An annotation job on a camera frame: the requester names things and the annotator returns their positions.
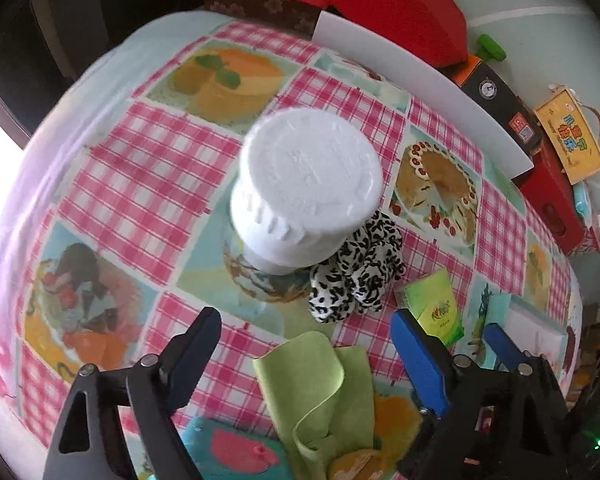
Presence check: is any black storage cabinet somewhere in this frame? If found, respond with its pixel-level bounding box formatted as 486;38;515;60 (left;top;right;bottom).
0;0;181;78

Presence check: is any white plastic pill bottle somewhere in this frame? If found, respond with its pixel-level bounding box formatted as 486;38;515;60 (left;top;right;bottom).
229;107;385;277

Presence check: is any teal plastic case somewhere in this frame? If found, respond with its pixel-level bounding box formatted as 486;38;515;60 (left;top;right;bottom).
180;416;293;480

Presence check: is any light green cloth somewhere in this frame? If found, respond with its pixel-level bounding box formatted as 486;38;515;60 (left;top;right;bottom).
252;331;376;480

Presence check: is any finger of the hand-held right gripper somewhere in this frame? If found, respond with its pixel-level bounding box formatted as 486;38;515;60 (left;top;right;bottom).
482;323;533;370

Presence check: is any black white leopard scrunchie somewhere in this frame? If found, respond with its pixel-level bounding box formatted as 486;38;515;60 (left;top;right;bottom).
307;211;406;324

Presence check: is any pink checkered picture tablecloth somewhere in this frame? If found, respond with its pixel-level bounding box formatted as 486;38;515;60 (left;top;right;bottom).
0;10;588;480

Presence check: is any round gold tin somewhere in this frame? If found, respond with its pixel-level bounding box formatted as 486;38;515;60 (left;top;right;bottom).
327;447;389;480

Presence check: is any green plastic knob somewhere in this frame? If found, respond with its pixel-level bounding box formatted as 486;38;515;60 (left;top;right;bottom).
475;34;507;64

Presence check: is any dark red carton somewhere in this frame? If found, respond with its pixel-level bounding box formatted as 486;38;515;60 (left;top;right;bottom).
512;135;597;256

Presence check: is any yellow picture box with handle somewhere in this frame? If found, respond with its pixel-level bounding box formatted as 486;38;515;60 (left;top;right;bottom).
532;85;600;186

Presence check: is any blue face mask pack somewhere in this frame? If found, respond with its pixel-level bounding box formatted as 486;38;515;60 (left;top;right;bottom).
572;180;594;227

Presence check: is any white board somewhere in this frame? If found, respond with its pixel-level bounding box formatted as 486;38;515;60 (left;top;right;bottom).
312;10;535;176

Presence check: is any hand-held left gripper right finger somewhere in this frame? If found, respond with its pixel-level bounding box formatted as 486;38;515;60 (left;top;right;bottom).
390;309;581;480

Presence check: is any black orange box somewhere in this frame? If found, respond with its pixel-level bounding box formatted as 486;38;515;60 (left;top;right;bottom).
452;55;544;154

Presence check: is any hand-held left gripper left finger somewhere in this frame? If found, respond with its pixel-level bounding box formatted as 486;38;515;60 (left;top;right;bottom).
42;306;223;480

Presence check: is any green tissue packet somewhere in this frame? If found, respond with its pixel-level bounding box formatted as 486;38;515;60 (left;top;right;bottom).
404;267;465;347

